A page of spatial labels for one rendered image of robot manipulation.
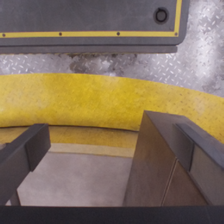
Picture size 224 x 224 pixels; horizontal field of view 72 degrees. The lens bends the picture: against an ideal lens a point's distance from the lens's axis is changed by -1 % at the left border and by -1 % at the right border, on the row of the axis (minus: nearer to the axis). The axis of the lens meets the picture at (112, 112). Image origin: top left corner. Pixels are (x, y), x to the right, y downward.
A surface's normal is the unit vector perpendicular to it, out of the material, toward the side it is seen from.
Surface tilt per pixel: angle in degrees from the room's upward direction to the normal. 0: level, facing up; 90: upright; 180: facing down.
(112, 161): 0
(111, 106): 0
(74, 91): 0
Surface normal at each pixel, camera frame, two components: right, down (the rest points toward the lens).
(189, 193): -0.99, -0.14
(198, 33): 0.00, 0.29
